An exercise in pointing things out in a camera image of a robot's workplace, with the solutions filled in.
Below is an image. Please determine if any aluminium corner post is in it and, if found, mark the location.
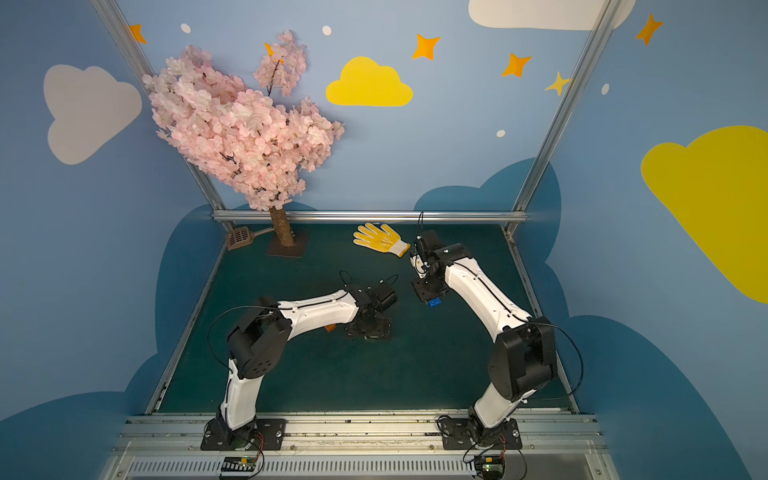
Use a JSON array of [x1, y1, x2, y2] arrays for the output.
[[89, 0, 236, 232], [503, 0, 635, 240]]

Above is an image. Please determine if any pink cherry blossom tree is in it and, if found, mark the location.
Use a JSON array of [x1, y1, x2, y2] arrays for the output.
[[142, 30, 344, 258]]

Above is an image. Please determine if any left electronics board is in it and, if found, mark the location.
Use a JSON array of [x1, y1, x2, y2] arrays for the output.
[[218, 456, 263, 480]]

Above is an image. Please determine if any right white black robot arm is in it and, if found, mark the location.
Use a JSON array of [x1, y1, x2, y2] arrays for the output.
[[410, 230, 557, 431]]

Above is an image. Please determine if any rear horizontal aluminium bar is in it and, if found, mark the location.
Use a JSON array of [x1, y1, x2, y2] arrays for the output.
[[212, 209, 528, 225]]

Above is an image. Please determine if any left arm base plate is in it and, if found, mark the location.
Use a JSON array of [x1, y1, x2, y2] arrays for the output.
[[200, 418, 286, 452]]

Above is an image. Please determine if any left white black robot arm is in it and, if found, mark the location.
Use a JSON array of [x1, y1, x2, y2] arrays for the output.
[[217, 281, 397, 432]]

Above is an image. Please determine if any yellow white work glove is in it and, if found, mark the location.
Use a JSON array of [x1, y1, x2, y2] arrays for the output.
[[353, 222, 411, 258]]

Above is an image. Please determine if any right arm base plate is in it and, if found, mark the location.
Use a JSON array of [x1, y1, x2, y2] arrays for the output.
[[435, 415, 522, 451]]

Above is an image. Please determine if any electronics board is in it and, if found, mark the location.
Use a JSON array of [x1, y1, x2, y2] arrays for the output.
[[472, 455, 506, 480], [218, 456, 263, 480]]

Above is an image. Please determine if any right electronics board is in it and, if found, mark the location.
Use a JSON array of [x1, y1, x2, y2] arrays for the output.
[[472, 455, 506, 480]]

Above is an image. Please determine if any right aluminium corner post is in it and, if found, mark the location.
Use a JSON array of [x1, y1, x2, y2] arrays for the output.
[[503, 0, 635, 240]]

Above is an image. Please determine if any brown plastic scoop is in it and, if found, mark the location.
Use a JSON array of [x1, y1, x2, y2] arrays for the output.
[[226, 226, 274, 251]]

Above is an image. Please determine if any aluminium rail front frame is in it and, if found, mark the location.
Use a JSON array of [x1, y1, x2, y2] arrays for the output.
[[101, 408, 619, 479]]

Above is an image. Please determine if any left aluminium corner post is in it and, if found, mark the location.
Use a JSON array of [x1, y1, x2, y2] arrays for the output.
[[89, 0, 236, 232]]

